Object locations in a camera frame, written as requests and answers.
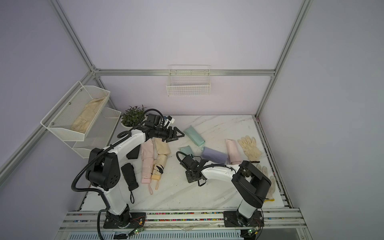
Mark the white wire wall basket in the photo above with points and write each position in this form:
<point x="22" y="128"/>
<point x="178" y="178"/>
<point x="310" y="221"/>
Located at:
<point x="189" y="80"/>

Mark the pink umbrella sleeve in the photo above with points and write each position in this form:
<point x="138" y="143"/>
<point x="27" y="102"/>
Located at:
<point x="147" y="150"/>

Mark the black umbrella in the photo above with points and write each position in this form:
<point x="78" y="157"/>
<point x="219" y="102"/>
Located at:
<point x="130" y="178"/>

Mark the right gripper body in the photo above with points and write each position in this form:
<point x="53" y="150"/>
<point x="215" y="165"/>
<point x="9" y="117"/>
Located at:
<point x="190" y="176"/>

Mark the pink umbrella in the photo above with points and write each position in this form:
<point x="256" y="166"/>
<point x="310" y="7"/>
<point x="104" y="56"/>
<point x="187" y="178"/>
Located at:
<point x="147" y="169"/>
<point x="233" y="152"/>

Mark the yellow umbrella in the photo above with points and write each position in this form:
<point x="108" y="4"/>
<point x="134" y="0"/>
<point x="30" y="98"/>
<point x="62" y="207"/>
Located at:
<point x="158" y="169"/>

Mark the yellow umbrella sleeve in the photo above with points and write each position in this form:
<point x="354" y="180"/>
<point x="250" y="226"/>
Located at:
<point x="162" y="147"/>

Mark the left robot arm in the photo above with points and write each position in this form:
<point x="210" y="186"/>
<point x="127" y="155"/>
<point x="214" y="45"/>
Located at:
<point x="103" y="171"/>

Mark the green umbrella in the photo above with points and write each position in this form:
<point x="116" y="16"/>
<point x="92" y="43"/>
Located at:
<point x="194" y="136"/>
<point x="187" y="150"/>

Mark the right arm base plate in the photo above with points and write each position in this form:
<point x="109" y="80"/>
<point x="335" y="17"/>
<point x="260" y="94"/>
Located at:
<point x="235" y="219"/>

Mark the white tiered mesh shelf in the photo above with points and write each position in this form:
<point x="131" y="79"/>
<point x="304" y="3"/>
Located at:
<point x="60" y="119"/>

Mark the purple umbrella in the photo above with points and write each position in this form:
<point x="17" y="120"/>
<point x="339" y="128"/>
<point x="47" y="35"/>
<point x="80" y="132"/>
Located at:
<point x="214" y="156"/>

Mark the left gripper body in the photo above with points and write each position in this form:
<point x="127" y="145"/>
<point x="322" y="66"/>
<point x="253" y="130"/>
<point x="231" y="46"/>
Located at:
<point x="165" y="134"/>

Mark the cream glove in shelf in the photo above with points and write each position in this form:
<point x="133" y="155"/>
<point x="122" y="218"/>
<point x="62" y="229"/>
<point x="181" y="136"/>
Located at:
<point x="84" y="120"/>

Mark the aluminium rail frame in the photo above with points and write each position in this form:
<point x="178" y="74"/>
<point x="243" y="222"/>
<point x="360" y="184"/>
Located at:
<point x="186" y="225"/>

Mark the cream work glove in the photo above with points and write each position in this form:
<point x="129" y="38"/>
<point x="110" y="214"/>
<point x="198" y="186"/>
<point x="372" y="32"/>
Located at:
<point x="250" y="149"/>

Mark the black umbrella sleeve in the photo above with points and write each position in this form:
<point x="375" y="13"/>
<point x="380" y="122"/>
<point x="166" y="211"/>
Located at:
<point x="134" y="154"/>

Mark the potted green plant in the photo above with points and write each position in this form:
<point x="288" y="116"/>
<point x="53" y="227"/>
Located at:
<point x="133" y="116"/>

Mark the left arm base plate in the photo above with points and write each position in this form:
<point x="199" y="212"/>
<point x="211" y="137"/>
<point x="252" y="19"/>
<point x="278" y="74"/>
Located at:
<point x="125" y="221"/>

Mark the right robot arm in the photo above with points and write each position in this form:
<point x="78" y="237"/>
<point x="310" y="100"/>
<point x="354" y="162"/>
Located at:
<point x="250" y="182"/>

